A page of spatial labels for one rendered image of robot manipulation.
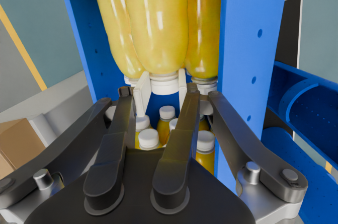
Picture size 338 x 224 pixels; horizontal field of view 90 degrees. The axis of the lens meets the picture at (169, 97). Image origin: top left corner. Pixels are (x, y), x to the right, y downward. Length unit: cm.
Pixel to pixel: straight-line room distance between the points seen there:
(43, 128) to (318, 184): 130
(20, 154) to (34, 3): 132
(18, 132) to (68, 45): 114
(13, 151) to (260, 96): 52
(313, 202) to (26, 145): 126
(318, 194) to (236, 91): 114
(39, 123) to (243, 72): 53
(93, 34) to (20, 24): 148
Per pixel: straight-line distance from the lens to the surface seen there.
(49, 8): 165
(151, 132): 34
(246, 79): 17
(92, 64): 32
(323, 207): 125
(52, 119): 63
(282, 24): 140
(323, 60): 182
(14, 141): 55
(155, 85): 22
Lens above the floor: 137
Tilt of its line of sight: 66 degrees down
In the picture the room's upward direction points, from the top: 176 degrees counter-clockwise
